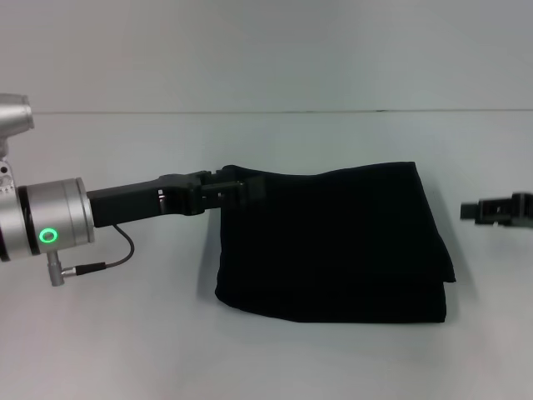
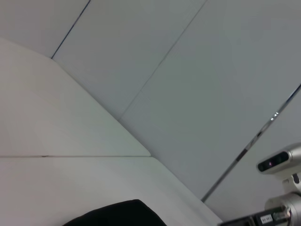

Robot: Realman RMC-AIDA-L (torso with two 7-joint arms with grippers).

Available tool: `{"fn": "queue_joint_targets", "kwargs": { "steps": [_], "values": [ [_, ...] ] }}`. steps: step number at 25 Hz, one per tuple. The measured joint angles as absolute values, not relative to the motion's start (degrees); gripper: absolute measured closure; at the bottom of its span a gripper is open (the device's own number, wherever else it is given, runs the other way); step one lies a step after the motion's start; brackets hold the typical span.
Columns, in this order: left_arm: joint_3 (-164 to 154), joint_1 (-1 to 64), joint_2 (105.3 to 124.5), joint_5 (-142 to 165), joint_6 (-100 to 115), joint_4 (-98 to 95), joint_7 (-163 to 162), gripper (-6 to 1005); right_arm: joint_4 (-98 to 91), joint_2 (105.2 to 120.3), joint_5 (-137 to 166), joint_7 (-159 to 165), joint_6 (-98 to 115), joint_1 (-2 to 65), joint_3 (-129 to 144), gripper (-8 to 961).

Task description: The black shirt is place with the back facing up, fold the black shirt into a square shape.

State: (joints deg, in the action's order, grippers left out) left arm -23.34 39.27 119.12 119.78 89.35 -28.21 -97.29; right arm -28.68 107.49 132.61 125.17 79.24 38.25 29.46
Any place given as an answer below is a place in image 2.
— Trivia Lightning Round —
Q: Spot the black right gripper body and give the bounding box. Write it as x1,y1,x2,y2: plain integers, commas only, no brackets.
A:
216,209,279,226

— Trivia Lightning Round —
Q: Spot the black t-shirt with FREE print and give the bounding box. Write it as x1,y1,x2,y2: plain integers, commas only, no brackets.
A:
61,199,168,226

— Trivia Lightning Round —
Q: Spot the right gripper cable with plugs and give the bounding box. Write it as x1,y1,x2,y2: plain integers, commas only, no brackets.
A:
272,206,293,221

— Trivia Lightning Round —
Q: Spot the silver right camera mount bracket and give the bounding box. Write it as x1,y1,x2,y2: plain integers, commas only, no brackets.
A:
281,173,301,194

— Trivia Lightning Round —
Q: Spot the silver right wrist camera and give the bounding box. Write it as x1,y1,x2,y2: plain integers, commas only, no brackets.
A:
255,143,301,175

